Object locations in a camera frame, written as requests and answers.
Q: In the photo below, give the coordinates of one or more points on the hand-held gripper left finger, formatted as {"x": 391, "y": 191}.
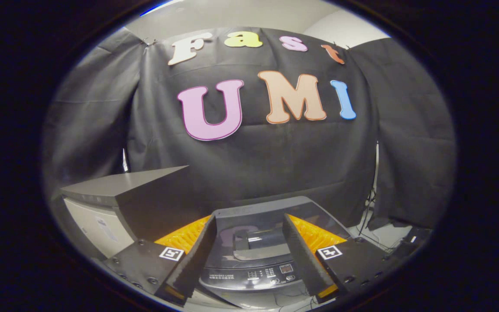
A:
{"x": 191, "y": 262}

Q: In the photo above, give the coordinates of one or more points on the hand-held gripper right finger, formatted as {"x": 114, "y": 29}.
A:
{"x": 308, "y": 262}

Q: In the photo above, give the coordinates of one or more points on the grey washing machine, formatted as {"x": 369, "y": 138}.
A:
{"x": 249, "y": 277}

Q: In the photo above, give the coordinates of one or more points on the thin black stand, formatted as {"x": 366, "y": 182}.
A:
{"x": 368, "y": 208}

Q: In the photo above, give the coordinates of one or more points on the black backdrop cloth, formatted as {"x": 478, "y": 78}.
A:
{"x": 275, "y": 164}

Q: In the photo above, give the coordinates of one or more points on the black box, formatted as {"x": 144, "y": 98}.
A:
{"x": 412, "y": 242}

